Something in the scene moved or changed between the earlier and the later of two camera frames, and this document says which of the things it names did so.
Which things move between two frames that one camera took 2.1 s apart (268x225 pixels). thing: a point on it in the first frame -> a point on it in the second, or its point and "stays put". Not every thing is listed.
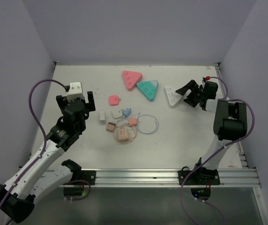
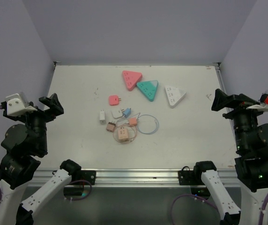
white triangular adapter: x=173 y=97 stays put
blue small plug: x=127 y=112 stays put
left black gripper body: x=62 y=101 -> x=36 y=120
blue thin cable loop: x=145 y=133 stays put
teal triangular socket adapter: x=149 y=88 stays put
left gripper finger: x=91 y=105 -> x=55 y=108
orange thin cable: x=122 y=125 stays put
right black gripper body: x=200 y=89 -> x=243 y=118
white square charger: x=102 y=117 stays put
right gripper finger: x=190 y=86 -> x=222 y=101
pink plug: x=114 y=100 stays put
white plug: x=117 y=113 stays put
